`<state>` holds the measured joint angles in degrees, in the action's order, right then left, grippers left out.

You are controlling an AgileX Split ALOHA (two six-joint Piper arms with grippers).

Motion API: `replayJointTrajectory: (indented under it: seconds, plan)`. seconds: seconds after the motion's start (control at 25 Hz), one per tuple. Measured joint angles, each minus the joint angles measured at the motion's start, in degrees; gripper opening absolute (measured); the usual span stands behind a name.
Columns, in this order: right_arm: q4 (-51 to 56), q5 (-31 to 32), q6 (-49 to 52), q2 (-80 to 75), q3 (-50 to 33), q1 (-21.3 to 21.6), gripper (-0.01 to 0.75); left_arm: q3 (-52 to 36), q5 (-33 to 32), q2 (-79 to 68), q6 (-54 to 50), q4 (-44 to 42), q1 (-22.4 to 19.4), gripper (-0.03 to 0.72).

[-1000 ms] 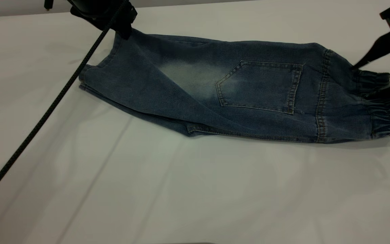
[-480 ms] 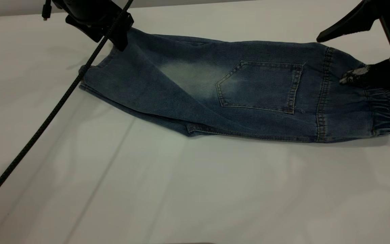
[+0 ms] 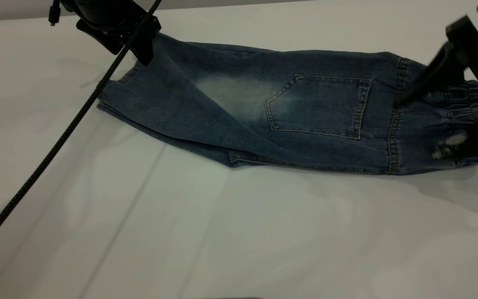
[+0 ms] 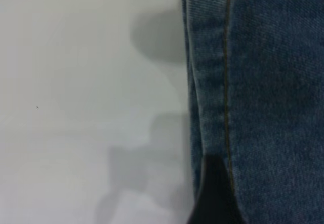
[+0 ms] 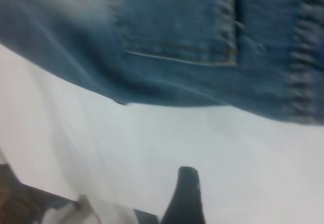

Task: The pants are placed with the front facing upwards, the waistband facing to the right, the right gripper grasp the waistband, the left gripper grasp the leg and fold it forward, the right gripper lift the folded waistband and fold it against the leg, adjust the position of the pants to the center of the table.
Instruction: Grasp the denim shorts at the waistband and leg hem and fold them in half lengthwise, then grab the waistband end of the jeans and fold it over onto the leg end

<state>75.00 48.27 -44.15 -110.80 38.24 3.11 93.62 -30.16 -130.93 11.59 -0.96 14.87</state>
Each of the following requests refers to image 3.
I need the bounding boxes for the blue denim shorts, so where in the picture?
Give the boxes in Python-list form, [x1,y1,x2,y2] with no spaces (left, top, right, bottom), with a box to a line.
[97,32,478,175]

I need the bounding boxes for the black cable with plug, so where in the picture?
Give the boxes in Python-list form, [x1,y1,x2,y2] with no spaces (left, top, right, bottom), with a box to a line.
[48,0,61,26]

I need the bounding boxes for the black braided cable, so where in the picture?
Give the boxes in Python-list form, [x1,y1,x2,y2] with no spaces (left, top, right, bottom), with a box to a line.
[0,0,163,259]

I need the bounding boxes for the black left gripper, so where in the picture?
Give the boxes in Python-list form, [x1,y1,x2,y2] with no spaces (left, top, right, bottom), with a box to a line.
[61,0,161,66]

